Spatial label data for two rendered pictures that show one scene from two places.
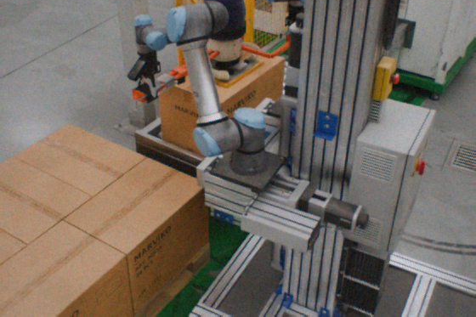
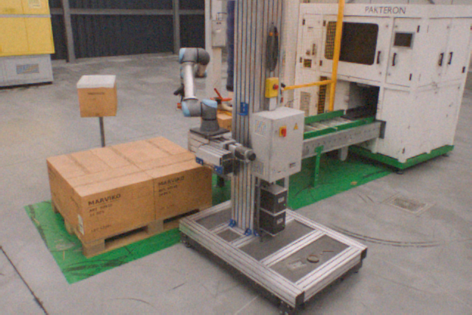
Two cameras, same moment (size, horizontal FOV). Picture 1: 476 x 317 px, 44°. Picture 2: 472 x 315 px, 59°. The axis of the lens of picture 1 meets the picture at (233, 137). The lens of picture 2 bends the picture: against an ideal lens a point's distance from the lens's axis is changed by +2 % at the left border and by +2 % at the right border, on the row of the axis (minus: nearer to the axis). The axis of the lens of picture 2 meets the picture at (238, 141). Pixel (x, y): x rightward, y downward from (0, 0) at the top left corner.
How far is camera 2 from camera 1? 1.65 m
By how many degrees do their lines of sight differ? 23
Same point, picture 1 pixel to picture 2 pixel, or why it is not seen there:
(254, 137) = (209, 111)
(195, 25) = (188, 55)
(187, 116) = not seen: hidden behind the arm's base
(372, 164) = (259, 126)
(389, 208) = (267, 153)
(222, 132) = (192, 104)
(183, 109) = not seen: hidden behind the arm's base
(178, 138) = not seen: hidden behind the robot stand
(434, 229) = (354, 227)
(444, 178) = (378, 207)
